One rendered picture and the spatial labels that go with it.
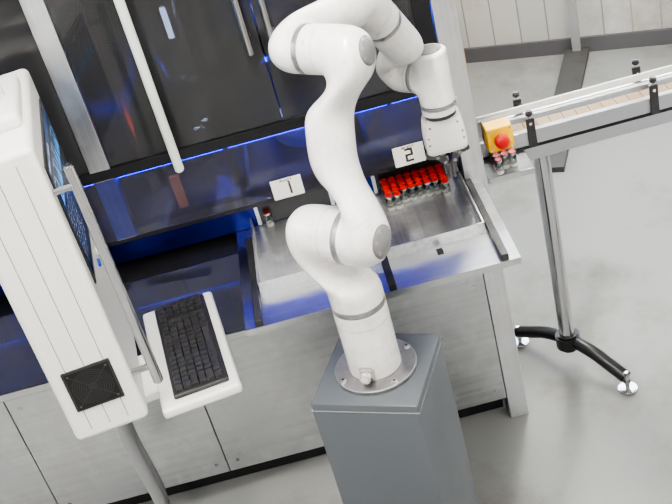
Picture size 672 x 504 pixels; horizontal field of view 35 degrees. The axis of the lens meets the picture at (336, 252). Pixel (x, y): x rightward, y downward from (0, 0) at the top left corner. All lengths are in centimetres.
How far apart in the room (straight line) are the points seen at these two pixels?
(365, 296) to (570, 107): 109
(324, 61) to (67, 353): 91
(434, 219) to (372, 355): 63
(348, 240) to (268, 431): 134
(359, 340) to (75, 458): 137
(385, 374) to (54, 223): 79
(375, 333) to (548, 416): 128
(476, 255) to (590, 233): 163
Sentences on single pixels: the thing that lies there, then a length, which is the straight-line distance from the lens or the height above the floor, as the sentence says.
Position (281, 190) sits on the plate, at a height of 102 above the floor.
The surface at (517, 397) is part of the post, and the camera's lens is 347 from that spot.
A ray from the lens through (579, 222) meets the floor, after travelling 436.
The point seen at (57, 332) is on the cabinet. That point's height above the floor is 111.
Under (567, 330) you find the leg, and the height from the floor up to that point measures 17.
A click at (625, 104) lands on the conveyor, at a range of 316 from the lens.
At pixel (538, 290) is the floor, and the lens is 403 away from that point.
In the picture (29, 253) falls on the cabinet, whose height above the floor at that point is 132.
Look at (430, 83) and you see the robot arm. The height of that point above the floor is 135.
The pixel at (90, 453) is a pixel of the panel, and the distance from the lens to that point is 344.
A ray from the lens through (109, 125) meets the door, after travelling 283.
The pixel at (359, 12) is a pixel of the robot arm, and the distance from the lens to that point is 219.
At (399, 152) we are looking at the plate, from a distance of 290.
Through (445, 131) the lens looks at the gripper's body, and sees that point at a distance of 256.
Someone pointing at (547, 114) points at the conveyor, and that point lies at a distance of 312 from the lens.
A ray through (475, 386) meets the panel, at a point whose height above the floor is 17.
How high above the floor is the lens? 240
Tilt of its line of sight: 32 degrees down
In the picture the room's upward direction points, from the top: 16 degrees counter-clockwise
